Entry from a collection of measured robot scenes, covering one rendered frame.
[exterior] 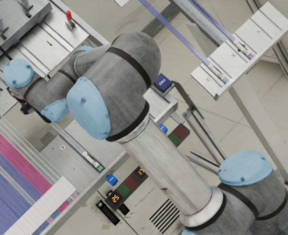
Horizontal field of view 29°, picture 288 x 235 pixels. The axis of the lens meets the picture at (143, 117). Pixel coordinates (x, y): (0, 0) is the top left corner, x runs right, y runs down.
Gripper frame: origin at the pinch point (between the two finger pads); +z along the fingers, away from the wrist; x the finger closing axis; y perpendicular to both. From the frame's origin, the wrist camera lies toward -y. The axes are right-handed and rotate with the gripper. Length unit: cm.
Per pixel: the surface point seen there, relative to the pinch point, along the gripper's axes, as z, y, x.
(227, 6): 77, -9, -107
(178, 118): -1.4, -34.3, -29.1
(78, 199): -6.4, -30.1, 11.1
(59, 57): 3.2, 8.0, -17.4
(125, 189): -4.8, -38.1, -0.9
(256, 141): 71, -64, -66
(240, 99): 12, -44, -53
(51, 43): 4.4, 13.8, -19.1
